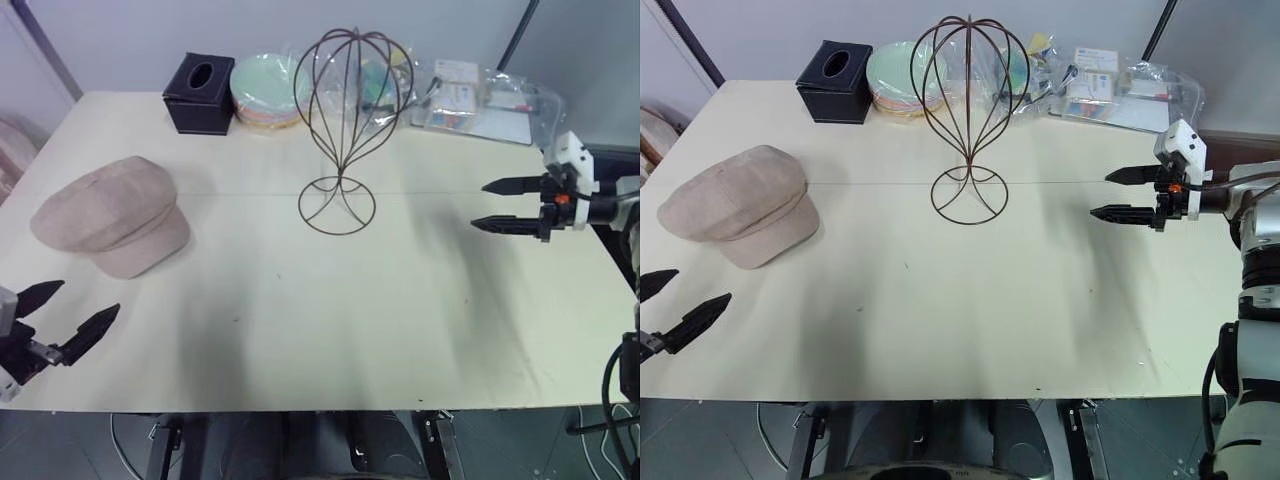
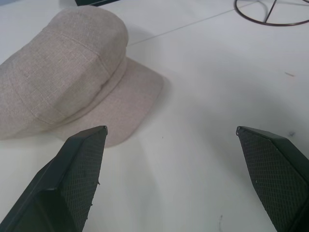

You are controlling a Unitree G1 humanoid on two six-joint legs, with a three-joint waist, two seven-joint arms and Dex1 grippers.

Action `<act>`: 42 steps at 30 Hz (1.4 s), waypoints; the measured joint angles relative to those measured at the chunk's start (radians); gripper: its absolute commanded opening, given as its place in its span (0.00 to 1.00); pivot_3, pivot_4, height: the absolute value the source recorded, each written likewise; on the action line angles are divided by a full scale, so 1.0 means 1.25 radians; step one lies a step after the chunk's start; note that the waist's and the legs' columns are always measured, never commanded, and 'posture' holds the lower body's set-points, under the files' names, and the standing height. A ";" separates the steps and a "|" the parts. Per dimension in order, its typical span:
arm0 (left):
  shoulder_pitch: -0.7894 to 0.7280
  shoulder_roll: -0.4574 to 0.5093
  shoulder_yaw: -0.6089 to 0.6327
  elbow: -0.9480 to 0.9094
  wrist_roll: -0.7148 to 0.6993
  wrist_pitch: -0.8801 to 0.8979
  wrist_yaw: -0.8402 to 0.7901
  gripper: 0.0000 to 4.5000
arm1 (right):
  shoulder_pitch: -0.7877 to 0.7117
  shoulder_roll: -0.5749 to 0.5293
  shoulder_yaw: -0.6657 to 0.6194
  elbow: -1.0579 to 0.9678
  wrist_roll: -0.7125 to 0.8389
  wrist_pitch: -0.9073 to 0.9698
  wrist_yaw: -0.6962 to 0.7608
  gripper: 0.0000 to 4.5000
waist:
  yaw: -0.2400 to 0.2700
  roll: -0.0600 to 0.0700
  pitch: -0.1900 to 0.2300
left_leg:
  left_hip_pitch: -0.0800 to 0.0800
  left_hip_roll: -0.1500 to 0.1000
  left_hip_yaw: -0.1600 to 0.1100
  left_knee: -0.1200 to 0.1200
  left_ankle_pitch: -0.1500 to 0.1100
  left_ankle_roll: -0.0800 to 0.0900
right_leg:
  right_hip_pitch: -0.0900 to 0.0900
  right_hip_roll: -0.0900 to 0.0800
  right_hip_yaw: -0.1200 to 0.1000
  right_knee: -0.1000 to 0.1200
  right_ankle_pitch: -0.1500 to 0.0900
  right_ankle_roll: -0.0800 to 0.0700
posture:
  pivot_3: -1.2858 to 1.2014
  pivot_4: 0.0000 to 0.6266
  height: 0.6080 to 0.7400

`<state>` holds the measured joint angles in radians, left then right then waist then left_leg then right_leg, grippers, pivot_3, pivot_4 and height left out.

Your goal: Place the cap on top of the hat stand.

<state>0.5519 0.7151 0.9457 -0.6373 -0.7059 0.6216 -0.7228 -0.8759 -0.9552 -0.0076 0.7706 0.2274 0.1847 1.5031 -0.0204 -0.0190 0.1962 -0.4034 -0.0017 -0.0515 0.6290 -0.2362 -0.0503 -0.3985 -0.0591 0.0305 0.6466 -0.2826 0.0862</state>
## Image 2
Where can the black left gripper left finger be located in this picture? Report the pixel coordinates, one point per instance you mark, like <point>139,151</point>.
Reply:
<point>72,174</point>

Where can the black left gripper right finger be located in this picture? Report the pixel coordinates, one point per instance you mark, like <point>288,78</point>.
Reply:
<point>275,174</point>

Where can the black flat object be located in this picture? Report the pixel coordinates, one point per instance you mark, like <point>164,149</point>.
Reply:
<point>91,2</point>

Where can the beige linen cap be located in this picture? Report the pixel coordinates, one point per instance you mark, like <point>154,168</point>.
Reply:
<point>62,75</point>

